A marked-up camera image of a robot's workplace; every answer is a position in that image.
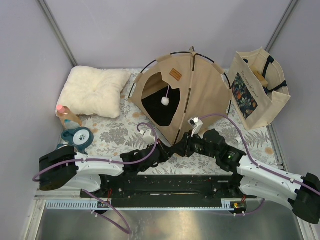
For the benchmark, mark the white fluffy cushion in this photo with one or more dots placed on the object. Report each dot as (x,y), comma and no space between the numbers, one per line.
(91,91)

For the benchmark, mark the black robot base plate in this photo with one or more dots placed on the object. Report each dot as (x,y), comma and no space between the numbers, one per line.
(175,187)

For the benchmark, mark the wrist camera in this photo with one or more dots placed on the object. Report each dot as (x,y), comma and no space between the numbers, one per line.
(147,136)
(196,125)

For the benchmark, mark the floral patterned table mat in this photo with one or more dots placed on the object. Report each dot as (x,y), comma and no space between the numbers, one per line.
(113,137)

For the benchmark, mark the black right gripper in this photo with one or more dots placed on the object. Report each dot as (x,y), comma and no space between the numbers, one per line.
(184,148)

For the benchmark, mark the black tent pole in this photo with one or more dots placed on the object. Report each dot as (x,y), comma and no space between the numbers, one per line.
(180,60)
(190,83)

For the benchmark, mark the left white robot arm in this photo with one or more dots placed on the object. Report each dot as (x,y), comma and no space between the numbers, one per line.
(65,167)

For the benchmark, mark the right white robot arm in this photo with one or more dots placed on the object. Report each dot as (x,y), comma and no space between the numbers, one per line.
(301,194)

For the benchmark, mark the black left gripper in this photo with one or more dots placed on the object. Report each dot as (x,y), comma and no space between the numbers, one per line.
(165,152)

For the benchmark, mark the teal double pet bowl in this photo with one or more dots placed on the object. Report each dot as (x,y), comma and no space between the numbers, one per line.
(80,138)

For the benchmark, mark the cream floral tote bag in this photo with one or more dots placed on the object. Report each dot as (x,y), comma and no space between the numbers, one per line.
(257,106)

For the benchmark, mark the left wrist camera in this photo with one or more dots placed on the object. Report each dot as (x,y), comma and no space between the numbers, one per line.
(147,136)

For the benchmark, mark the wooden block in bag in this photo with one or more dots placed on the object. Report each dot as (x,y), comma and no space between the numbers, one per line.
(259,76)

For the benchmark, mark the pink capped plastic bottle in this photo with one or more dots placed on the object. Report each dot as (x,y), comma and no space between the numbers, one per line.
(68,119)

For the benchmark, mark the white slotted cable duct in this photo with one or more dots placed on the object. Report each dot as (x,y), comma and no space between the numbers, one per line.
(156,204)

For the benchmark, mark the beige fabric pet tent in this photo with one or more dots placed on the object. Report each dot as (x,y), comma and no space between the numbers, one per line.
(190,95)

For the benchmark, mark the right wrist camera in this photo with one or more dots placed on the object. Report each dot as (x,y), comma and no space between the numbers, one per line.
(196,125)

